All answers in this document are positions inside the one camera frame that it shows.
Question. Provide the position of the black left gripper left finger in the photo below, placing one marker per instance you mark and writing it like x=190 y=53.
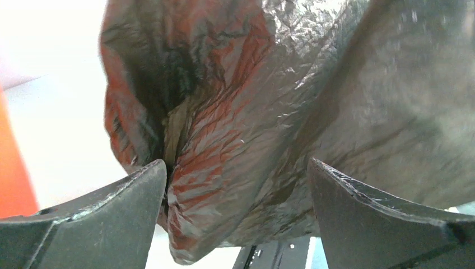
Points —
x=111 y=227

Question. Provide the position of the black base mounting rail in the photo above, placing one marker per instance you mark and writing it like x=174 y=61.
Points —
x=305 y=252

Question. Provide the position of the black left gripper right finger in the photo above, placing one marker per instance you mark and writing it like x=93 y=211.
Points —
x=364 y=227

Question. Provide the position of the black plastic trash bag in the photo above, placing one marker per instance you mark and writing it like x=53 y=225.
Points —
x=237 y=96

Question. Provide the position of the orange plastic trash bin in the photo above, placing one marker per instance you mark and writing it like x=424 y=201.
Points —
x=17 y=193

